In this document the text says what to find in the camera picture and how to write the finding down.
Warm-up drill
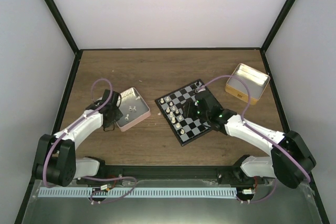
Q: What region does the pink metal tin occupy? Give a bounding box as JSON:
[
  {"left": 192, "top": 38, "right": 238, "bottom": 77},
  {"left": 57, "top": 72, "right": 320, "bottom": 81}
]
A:
[{"left": 116, "top": 87, "right": 151, "bottom": 132}]

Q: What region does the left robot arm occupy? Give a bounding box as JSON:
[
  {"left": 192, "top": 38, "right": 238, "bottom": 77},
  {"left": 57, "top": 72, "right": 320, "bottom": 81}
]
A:
[{"left": 32, "top": 89, "right": 123, "bottom": 187}]

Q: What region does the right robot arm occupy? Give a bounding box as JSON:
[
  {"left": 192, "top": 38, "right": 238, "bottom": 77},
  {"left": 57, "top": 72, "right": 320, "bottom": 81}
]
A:
[{"left": 182, "top": 90, "right": 316, "bottom": 189}]

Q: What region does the black white chessboard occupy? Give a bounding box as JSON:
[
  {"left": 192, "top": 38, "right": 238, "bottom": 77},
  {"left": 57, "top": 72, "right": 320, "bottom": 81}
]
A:
[{"left": 155, "top": 79, "right": 215, "bottom": 146}]

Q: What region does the yellow metal tin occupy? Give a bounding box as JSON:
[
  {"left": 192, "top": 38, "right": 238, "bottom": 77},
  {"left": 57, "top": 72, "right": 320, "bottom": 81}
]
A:
[{"left": 225, "top": 63, "right": 270, "bottom": 105}]

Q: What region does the black aluminium frame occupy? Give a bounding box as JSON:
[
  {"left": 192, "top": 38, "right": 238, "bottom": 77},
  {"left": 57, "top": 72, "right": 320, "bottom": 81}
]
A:
[{"left": 31, "top": 0, "right": 330, "bottom": 223}]

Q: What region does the light blue slotted rail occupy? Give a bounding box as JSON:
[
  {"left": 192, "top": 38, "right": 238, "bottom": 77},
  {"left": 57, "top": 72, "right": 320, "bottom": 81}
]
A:
[{"left": 38, "top": 187, "right": 237, "bottom": 199}]

